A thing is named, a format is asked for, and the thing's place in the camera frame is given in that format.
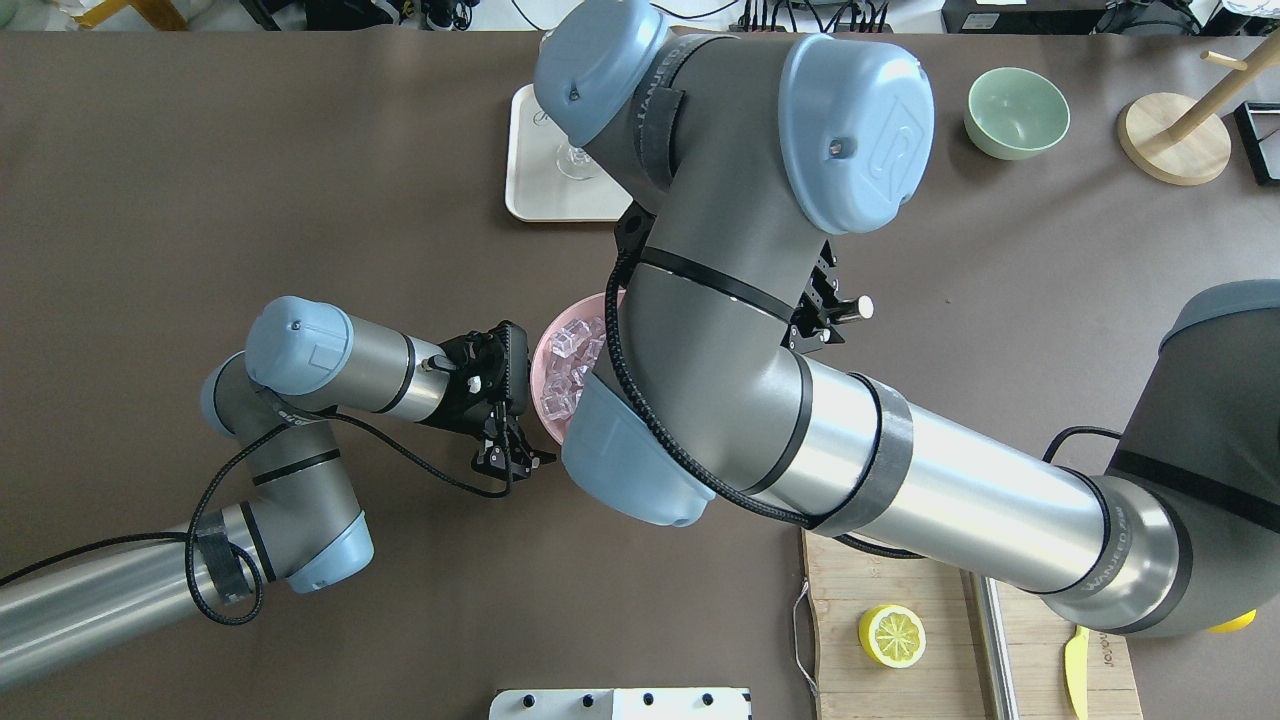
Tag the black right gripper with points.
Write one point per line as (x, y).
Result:
(818, 305)

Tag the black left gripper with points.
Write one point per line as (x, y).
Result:
(462, 410)

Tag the steel ice scoop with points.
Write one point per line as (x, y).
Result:
(847, 311)

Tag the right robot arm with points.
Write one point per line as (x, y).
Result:
(743, 158)

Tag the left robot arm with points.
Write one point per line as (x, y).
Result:
(282, 508)

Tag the clear ice cubes pile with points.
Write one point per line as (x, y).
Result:
(569, 355)

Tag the wooden cup tree stand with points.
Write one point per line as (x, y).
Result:
(1180, 139)

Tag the pink bowl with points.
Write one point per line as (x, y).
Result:
(592, 305)

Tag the wooden cutting board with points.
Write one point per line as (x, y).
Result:
(948, 683)

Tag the cream rabbit tray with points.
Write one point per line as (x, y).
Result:
(548, 180)

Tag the green bowl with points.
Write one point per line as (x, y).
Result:
(1013, 114)

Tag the clear wine glass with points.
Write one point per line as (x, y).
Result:
(571, 161)

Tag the half lemon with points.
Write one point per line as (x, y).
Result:
(892, 636)

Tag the steel muddler black tip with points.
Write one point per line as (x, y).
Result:
(994, 657)

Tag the yellow plastic knife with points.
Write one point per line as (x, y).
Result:
(1075, 665)

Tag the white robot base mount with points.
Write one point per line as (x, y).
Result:
(624, 703)

